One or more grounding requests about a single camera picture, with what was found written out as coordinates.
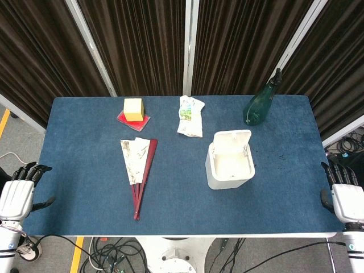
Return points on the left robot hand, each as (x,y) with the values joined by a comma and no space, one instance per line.
(15,196)

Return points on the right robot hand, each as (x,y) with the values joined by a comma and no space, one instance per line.
(347,199)

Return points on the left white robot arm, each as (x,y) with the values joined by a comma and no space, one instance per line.
(7,244)

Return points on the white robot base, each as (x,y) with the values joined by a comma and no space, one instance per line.
(173,256)

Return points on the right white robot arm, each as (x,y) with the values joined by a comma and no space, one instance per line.
(355,247)

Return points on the white open-lid bin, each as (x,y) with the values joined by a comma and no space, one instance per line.
(230,170)

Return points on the white plastic box lid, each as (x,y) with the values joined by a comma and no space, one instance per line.
(231,141)

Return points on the black and white sneaker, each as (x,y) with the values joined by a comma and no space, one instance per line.
(29,250)

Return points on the red paper folding fan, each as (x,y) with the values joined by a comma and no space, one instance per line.
(138,165)

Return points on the green spray bottle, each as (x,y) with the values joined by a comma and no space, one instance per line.
(258,106)

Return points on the red square case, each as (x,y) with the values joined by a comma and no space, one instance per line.
(136,123)

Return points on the yellow cube block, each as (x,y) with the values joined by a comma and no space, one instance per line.
(133,109)

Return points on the blue table mat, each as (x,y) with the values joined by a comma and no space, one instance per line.
(182,182)

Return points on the white crumpled snack bag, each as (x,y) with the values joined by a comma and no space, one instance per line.
(190,116)

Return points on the brown curtain partition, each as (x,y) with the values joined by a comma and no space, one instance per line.
(159,42)

